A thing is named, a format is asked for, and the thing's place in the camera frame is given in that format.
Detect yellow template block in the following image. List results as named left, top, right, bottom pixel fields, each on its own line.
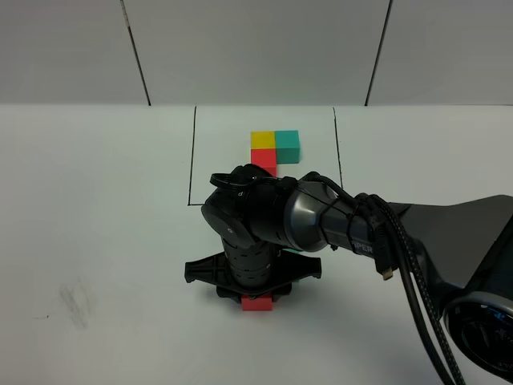
left=250, top=131, right=276, bottom=149

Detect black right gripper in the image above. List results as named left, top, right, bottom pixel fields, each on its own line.
left=184, top=240, right=321, bottom=303

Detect green template block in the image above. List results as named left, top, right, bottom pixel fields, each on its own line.
left=275, top=130, right=301, bottom=164

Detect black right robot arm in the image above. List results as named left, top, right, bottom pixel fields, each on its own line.
left=184, top=164, right=512, bottom=384

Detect red template block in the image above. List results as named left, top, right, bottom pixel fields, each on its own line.
left=251, top=148, right=277, bottom=176

